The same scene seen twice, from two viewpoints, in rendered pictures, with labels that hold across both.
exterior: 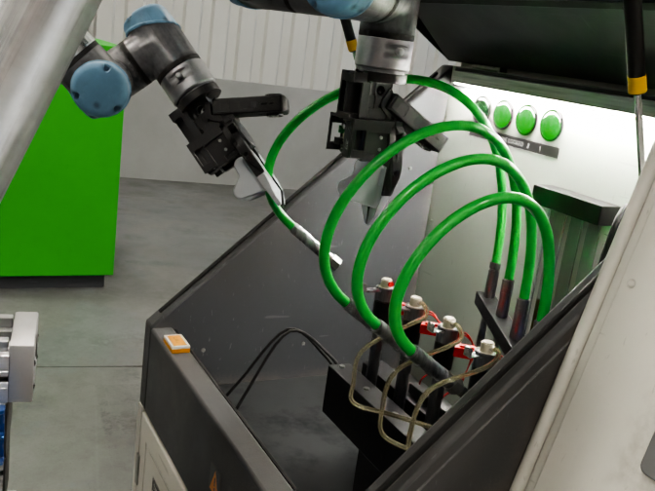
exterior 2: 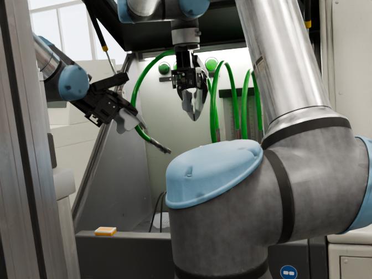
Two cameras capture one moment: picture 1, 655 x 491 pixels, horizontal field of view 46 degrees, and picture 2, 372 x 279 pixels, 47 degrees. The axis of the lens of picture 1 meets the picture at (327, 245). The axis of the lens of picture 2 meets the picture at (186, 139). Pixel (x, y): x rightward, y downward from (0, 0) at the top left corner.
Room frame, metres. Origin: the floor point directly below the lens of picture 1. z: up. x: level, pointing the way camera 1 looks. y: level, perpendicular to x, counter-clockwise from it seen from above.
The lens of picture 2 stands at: (0.20, 0.79, 1.36)
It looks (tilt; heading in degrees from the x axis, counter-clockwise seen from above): 9 degrees down; 318
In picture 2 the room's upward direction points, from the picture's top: 5 degrees counter-clockwise
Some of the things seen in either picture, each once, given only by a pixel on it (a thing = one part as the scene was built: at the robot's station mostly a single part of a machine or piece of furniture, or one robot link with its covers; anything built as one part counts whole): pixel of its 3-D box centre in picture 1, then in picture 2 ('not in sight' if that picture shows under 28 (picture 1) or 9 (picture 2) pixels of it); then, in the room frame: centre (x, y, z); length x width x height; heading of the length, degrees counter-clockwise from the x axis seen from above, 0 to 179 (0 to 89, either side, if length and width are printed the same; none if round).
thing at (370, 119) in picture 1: (369, 116); (187, 67); (1.07, -0.03, 1.37); 0.09 x 0.08 x 0.12; 119
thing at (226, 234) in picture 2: not in sight; (221, 200); (0.54, 0.43, 1.20); 0.13 x 0.12 x 0.14; 59
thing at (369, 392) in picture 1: (405, 459); not in sight; (1.00, -0.15, 0.91); 0.34 x 0.10 x 0.15; 29
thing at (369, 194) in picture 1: (367, 194); (196, 105); (1.06, -0.05, 1.27); 0.06 x 0.03 x 0.09; 119
